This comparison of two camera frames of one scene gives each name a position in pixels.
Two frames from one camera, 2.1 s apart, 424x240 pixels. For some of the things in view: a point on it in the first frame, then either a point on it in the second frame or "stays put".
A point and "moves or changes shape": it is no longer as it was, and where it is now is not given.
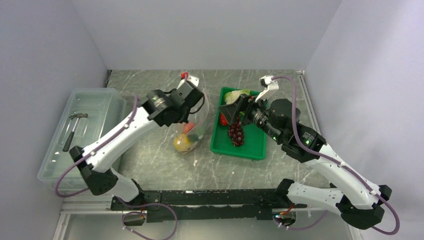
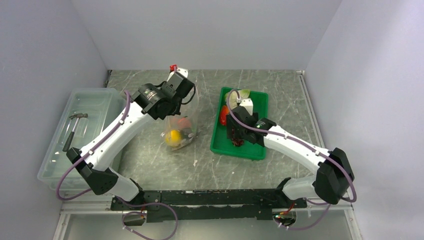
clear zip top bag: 189,134 moves or changes shape
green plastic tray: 255,142 stays put
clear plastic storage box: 90,111 stays put
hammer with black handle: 69,139 stays put
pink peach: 188,127 moves or changes shape
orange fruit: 182,142 → 173,138
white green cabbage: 232,96 stays put
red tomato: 223,120 stays put
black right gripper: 232,111 → 229,125
